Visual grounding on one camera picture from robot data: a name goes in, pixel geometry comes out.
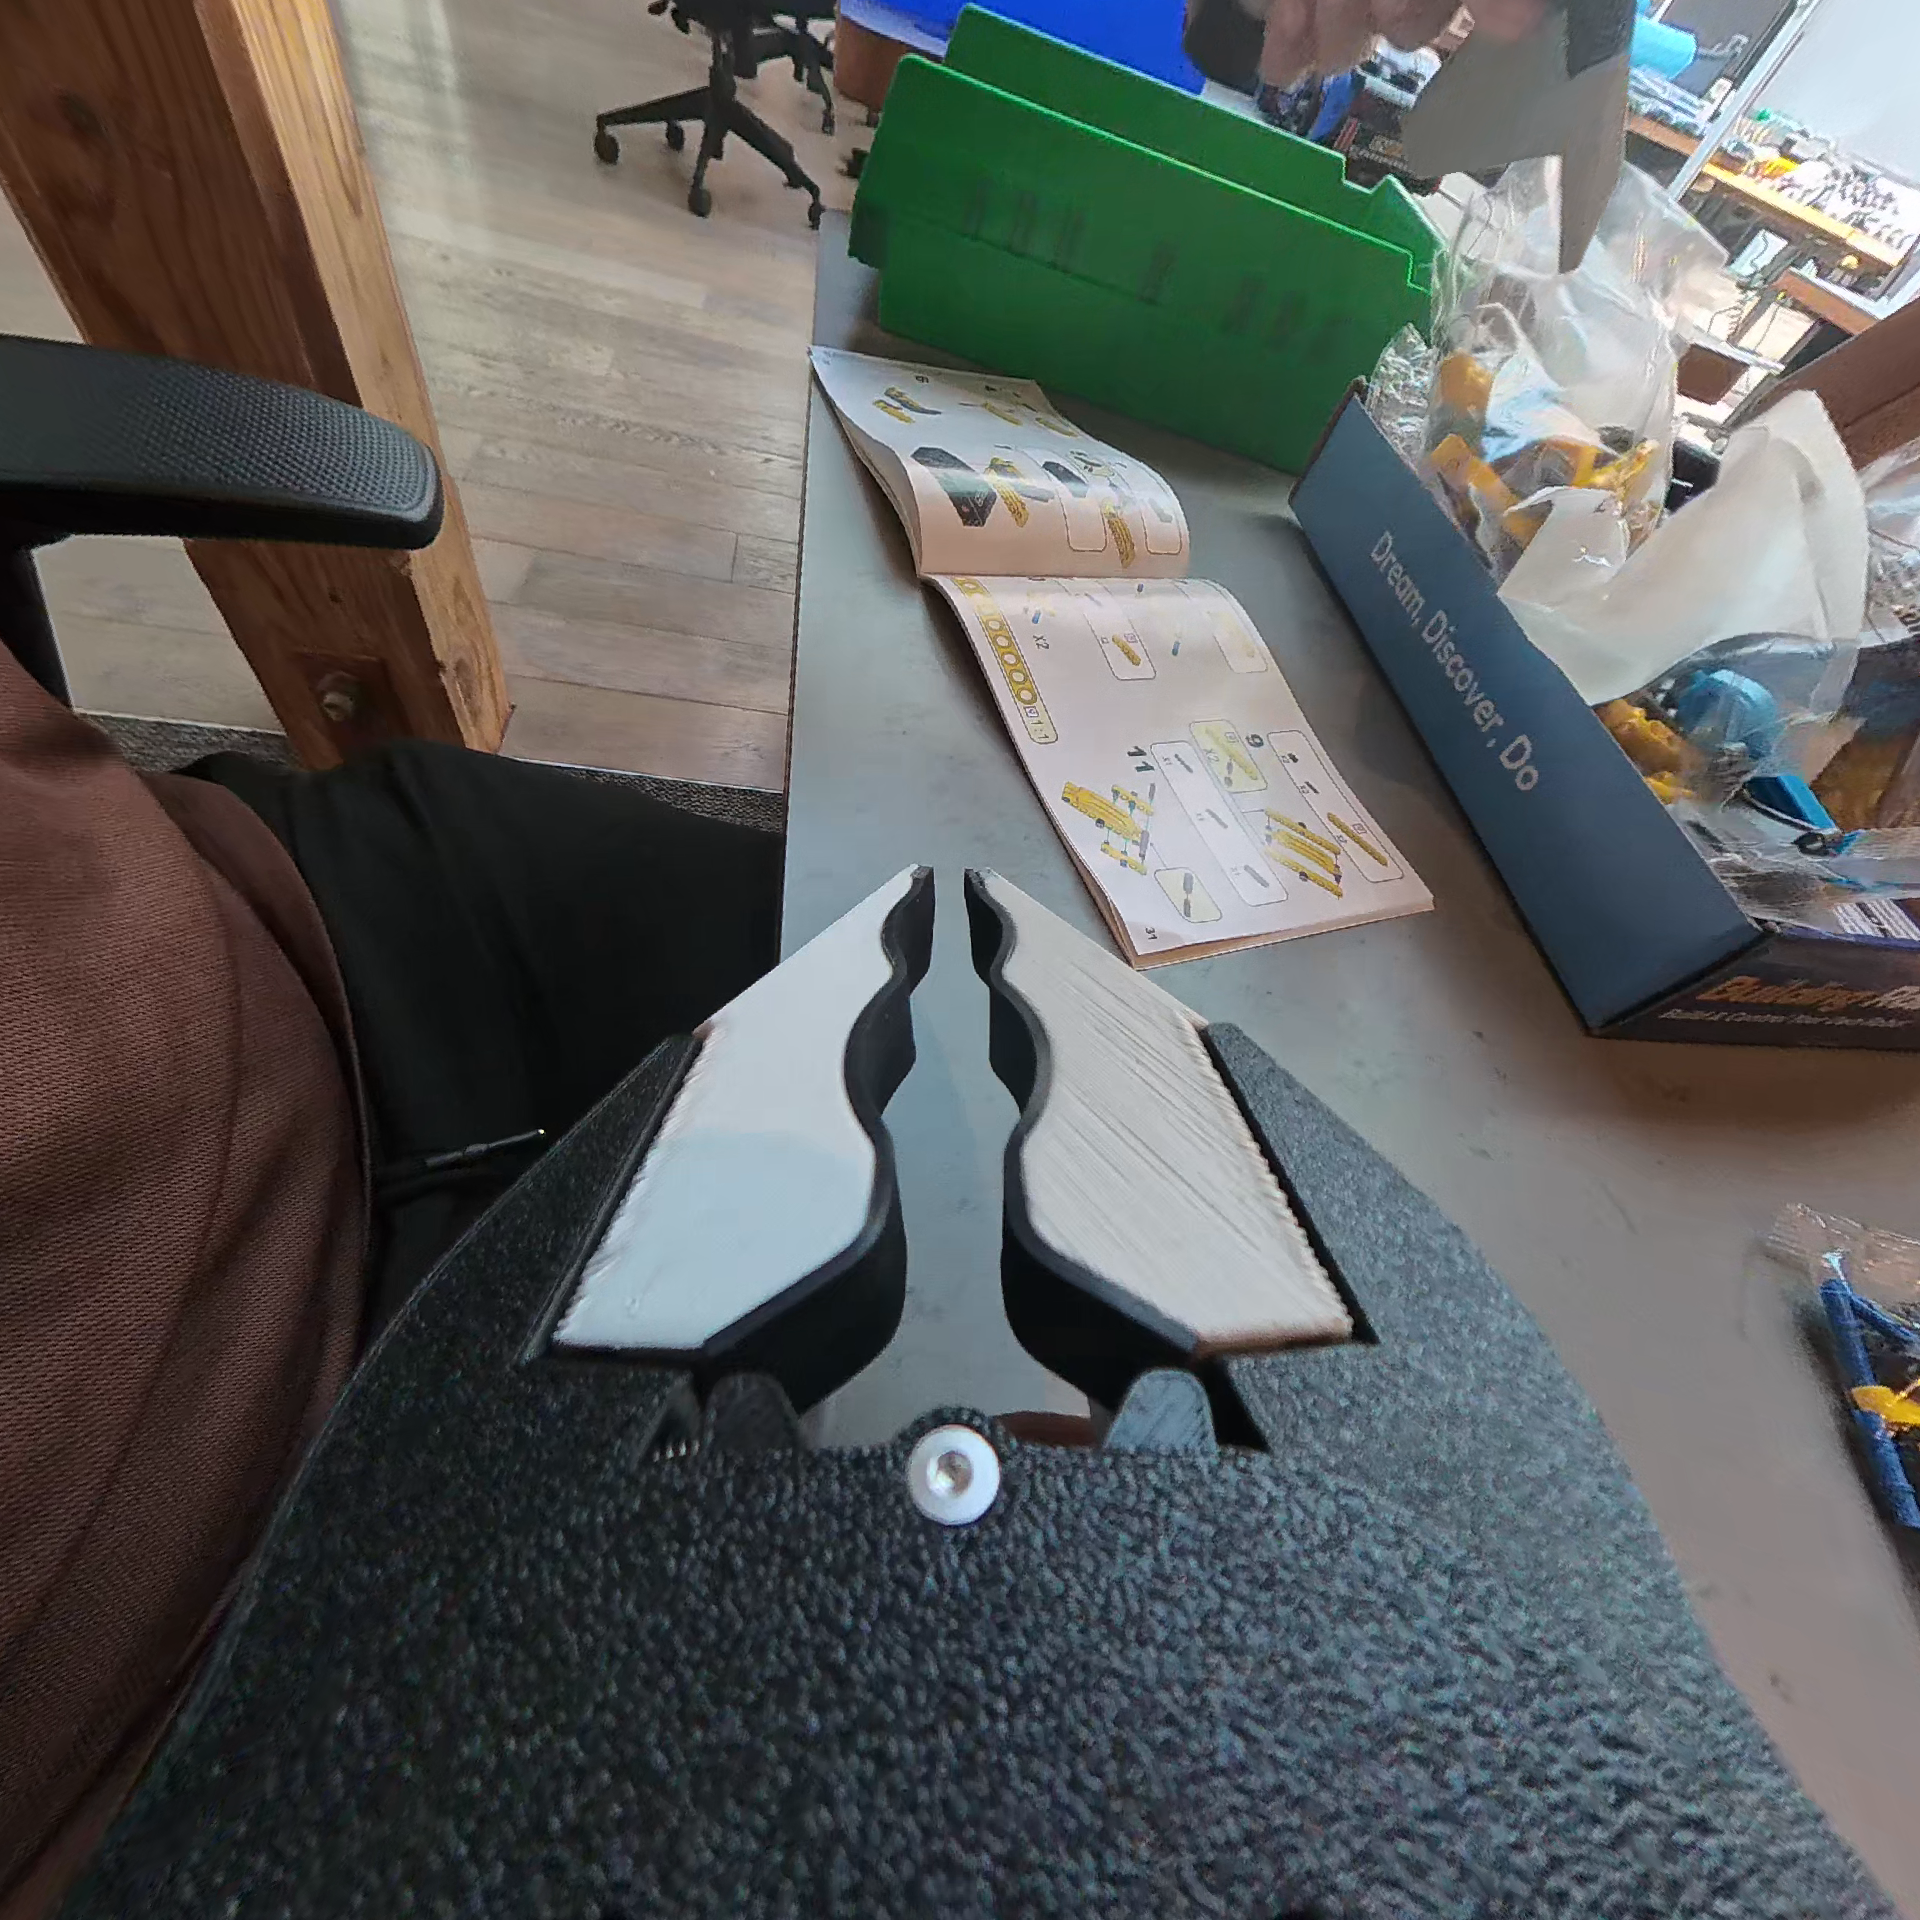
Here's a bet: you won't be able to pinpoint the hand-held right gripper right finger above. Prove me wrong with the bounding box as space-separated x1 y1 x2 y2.
960 865 1363 1414

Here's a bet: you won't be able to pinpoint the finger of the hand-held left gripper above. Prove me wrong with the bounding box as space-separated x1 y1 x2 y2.
1408 0 1642 273

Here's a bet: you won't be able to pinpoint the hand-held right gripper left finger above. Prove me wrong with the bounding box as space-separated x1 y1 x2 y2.
552 861 939 1408

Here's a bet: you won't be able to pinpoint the clear bag of yellow beams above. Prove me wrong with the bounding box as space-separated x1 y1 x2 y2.
1376 158 1690 593

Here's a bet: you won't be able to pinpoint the blue cardboard kit box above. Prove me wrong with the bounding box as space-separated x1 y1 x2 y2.
1290 305 1920 1040

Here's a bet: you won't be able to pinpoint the person's left hand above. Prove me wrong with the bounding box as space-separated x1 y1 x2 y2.
1267 0 1503 80

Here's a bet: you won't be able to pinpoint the green plastic bin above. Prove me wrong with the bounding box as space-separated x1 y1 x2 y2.
942 4 1353 166
849 56 1449 473

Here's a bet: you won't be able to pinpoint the whiteboard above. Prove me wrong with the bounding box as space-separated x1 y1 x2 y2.
1755 0 1920 143

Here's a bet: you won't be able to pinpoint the background wooden table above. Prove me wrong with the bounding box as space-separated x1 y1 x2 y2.
1628 111 1920 339

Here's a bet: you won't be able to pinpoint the person's black pants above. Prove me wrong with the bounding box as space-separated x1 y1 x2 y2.
182 742 790 1337

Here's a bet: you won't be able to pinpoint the black office chair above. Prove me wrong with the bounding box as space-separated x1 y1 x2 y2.
592 0 827 225
772 0 846 137

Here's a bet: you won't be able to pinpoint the large white label parts bag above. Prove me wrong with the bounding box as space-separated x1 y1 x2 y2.
1500 392 1920 903

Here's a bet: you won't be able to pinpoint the open instruction booklet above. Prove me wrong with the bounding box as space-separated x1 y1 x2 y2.
807 345 1438 965

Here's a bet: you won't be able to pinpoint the large clear printed bag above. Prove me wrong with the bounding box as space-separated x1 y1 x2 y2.
1847 427 1920 669

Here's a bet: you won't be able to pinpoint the person's brown shirt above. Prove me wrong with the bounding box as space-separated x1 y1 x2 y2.
0 637 378 1920

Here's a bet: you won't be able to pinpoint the clear bag of small pins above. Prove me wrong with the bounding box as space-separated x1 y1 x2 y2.
1768 1199 1920 1535

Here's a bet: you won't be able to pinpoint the black chair armrest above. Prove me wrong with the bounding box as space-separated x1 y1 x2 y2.
0 334 449 705

